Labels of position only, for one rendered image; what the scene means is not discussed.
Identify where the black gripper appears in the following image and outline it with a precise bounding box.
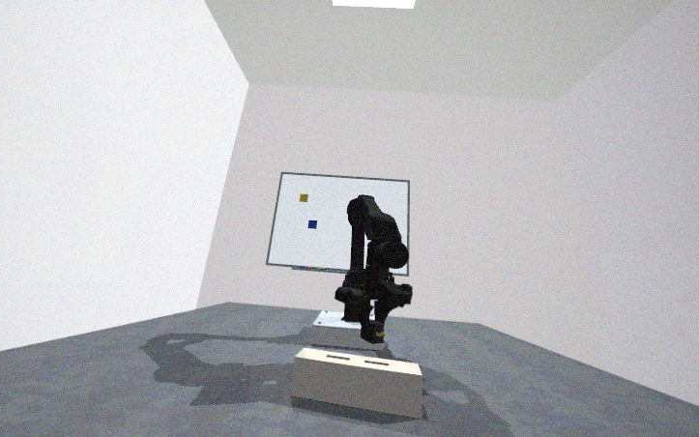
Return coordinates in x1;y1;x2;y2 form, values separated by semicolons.
335;265;398;335

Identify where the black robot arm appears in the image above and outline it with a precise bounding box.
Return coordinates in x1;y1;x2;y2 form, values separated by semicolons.
341;194;413;322

